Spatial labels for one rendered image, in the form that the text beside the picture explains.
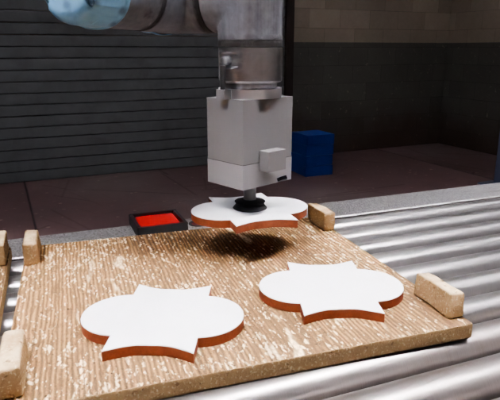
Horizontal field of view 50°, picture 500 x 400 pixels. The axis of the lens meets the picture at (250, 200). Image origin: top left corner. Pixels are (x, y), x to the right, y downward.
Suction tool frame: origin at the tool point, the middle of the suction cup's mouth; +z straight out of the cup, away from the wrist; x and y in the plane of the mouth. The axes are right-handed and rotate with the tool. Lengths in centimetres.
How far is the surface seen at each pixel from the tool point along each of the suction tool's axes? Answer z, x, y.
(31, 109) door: 33, 438, 153
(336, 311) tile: 3.3, -19.4, -7.5
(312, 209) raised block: 2.0, 0.7, 13.4
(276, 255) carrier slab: 4.1, -4.3, 0.4
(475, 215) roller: 5.9, -12.1, 40.2
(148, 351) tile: 3.7, -12.5, -23.8
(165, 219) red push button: 4.9, 19.0, 0.3
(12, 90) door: 16, 443, 140
